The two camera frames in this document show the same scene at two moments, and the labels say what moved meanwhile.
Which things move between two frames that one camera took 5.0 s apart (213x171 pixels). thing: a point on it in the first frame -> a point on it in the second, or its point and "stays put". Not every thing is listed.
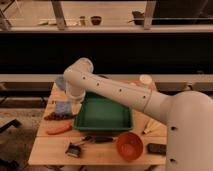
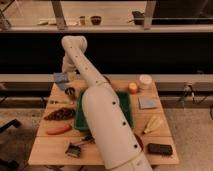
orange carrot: x=60 y=131 stays put
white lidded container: x=145 y=79 stays put
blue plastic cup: x=61 y=82 stays put
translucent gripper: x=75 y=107 -> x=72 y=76
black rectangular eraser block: x=157 y=148 stays put
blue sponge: x=63 y=107 -> x=60 y=77
